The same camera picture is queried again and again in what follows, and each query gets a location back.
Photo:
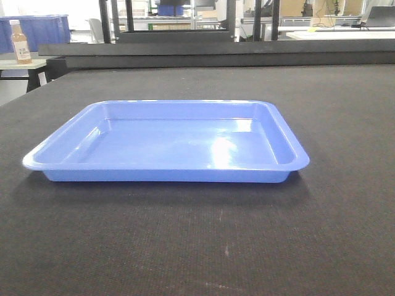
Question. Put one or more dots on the blue storage crate background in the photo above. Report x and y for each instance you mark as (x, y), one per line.
(39, 29)

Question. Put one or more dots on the white far desk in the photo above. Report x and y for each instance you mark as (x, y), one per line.
(337, 33)

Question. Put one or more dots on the black table frame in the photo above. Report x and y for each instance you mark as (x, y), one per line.
(180, 49)

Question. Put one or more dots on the orange juice bottle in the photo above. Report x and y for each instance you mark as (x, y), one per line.
(20, 43)

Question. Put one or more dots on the small grey side table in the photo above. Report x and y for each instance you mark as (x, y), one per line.
(34, 69)

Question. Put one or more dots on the blue plastic tray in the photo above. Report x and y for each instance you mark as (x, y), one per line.
(226, 141)

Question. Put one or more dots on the laptop on far desk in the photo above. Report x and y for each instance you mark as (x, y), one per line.
(378, 16)

